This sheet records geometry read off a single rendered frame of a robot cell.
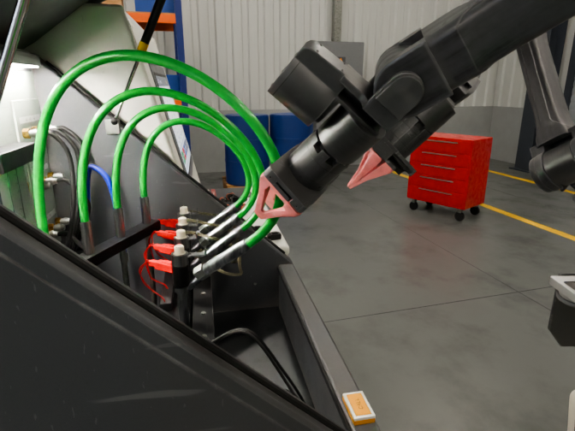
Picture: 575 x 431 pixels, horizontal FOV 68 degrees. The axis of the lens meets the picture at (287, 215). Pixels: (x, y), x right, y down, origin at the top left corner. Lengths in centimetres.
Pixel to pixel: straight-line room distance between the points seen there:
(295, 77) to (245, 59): 684
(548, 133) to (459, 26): 59
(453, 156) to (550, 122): 379
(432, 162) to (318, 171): 445
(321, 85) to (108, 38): 68
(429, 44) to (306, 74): 12
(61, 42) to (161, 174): 34
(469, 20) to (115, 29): 78
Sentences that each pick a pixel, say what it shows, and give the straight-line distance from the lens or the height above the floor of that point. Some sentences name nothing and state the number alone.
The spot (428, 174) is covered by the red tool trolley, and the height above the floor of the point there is 45.
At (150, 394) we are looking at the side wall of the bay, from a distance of 43.
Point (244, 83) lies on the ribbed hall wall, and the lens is 727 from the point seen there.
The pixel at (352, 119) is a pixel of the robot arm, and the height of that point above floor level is 135.
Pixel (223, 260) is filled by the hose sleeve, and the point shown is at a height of 115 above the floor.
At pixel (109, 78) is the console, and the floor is 140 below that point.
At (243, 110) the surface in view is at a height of 136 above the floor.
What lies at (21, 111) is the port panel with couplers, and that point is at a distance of 95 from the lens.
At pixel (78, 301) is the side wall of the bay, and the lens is 39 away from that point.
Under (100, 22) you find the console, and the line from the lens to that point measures 106.
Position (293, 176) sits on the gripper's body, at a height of 128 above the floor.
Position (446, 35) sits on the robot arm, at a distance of 43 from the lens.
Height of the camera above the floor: 139
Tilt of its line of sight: 17 degrees down
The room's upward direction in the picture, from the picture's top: straight up
